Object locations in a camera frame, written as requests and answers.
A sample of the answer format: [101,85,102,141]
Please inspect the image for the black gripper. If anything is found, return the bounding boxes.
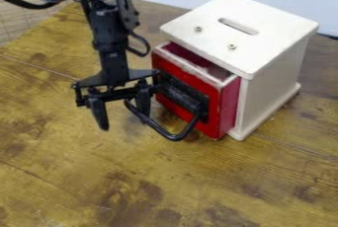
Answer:
[72,38,157,131]

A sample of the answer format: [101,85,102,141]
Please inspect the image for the black metal drawer handle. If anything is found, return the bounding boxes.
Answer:
[124,71,209,141]

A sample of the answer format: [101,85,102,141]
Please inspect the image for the red drawer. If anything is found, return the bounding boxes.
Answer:
[152,42,241,139]

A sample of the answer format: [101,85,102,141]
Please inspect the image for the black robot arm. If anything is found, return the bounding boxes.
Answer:
[3,0,158,130]

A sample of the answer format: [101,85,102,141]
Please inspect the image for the white wooden box cabinet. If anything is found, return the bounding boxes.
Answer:
[160,0,317,140]

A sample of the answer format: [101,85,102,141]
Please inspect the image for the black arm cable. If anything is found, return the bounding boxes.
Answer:
[125,31,152,58]

